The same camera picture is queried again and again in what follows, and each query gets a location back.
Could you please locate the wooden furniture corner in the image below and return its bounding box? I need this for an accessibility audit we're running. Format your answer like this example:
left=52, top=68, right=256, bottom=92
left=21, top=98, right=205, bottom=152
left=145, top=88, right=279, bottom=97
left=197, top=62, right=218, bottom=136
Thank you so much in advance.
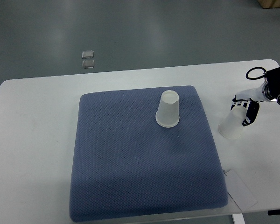
left=257, top=0, right=280, bottom=9

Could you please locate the white paper cup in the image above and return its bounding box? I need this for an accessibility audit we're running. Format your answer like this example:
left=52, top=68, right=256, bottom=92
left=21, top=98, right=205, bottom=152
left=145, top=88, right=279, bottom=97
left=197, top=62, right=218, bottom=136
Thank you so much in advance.
left=155, top=90, right=180, bottom=128
left=218, top=106, right=247, bottom=140

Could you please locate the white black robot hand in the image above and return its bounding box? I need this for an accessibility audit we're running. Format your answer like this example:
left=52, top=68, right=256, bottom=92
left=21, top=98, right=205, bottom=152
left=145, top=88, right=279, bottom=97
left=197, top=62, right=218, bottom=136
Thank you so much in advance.
left=231, top=87, right=266, bottom=126

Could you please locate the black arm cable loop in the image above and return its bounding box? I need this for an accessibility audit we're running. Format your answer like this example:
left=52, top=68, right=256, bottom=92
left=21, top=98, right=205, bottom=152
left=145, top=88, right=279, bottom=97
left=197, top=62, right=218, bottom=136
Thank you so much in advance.
left=245, top=67, right=268, bottom=80

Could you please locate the white paper cup on mat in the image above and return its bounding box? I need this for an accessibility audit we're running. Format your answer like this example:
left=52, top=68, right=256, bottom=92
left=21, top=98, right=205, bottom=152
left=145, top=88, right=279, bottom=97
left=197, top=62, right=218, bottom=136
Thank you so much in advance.
left=155, top=90, right=180, bottom=128

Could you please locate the black table control panel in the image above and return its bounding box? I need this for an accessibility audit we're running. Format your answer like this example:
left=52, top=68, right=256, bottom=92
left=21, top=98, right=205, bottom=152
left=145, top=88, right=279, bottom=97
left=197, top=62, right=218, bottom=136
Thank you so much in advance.
left=267, top=209, right=280, bottom=216

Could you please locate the white table leg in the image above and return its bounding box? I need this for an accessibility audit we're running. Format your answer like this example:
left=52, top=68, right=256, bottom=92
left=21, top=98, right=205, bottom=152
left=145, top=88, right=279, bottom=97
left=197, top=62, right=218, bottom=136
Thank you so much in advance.
left=232, top=213, right=245, bottom=224

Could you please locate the upper metal floor plate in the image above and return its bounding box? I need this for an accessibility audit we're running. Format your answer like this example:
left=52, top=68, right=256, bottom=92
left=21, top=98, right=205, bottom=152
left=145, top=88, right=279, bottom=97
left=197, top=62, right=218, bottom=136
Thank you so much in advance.
left=82, top=50, right=94, bottom=59

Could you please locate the white paper tag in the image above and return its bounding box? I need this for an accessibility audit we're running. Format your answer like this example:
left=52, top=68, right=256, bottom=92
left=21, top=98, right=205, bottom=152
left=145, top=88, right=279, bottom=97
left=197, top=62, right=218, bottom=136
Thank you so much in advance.
left=224, top=170, right=258, bottom=212

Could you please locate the blue textured cushion mat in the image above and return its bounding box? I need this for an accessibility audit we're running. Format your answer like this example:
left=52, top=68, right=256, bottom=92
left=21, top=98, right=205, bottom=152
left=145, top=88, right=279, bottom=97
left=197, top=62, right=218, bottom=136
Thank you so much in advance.
left=70, top=86, right=228, bottom=222

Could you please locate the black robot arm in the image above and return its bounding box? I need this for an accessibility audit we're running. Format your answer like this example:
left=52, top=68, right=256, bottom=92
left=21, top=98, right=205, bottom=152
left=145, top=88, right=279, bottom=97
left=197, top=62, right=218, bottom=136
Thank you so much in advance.
left=231, top=67, right=280, bottom=126

